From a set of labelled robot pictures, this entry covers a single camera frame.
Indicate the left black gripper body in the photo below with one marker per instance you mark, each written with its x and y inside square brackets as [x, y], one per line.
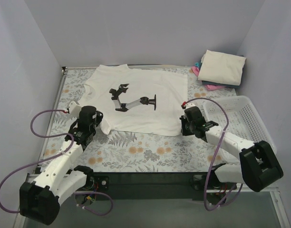
[98, 116]

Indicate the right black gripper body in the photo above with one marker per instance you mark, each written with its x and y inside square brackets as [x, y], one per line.
[183, 126]

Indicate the white t shirt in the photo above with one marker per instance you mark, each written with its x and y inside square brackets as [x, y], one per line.
[137, 100]

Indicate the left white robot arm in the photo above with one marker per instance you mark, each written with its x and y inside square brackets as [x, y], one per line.
[41, 199]

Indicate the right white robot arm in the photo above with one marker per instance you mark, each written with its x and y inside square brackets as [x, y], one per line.
[258, 166]

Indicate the floral table mat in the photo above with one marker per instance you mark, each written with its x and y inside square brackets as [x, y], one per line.
[134, 152]

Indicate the white plastic basket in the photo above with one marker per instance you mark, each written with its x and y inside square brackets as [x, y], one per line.
[244, 120]

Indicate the pink folded t shirt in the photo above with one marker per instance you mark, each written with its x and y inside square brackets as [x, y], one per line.
[196, 71]

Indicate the cream folded t shirt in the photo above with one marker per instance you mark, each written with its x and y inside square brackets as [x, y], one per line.
[222, 68]

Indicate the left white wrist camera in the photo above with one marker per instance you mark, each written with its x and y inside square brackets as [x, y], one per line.
[74, 108]

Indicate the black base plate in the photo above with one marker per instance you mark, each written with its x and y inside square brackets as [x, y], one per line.
[147, 185]

